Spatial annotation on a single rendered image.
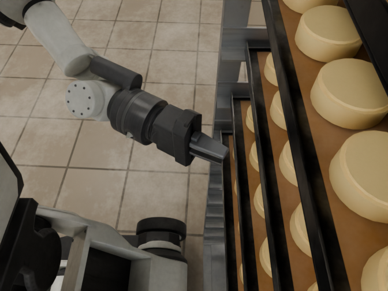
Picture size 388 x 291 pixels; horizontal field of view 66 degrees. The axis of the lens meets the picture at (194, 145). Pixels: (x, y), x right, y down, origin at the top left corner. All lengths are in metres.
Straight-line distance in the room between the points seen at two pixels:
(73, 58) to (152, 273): 0.46
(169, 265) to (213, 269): 0.45
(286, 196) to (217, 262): 0.90
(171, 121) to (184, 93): 1.30
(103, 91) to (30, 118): 1.35
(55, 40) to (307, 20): 0.48
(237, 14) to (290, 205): 0.23
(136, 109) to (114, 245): 0.27
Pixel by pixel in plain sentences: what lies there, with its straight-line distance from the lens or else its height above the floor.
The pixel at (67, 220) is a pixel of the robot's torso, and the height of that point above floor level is 0.77.
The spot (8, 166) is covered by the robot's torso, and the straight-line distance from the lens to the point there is 0.41.
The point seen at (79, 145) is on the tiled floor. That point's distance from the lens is 1.66.
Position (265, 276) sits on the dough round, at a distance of 0.35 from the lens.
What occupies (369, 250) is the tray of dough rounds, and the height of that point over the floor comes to 1.13.
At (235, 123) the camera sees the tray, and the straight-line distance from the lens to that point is 0.43.
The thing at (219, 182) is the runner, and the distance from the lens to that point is 0.69.
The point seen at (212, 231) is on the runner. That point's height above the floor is 0.32.
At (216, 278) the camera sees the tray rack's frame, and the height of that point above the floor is 0.15.
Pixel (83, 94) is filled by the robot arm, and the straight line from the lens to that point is 0.55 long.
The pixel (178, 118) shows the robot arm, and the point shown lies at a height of 0.93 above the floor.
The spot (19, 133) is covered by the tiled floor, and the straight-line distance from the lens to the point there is 1.84.
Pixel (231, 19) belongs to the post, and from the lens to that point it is 0.39.
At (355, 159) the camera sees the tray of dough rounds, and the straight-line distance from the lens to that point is 0.18.
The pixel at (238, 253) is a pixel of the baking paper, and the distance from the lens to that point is 0.44.
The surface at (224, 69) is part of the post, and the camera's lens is 0.44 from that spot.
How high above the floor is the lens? 1.29
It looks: 56 degrees down
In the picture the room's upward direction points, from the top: straight up
